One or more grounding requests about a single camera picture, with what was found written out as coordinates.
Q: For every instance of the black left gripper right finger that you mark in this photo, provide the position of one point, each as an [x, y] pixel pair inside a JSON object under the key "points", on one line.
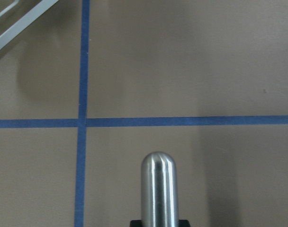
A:
{"points": [[183, 223]]}

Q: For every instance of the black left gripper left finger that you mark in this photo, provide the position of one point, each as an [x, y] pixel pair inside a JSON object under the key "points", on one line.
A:
{"points": [[135, 223]]}

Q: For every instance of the steel muddler with black tip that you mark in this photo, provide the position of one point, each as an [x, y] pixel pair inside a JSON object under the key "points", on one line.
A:
{"points": [[159, 193]]}

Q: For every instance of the white wire cup rack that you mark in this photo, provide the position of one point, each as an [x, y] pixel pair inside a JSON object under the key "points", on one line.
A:
{"points": [[25, 21]]}

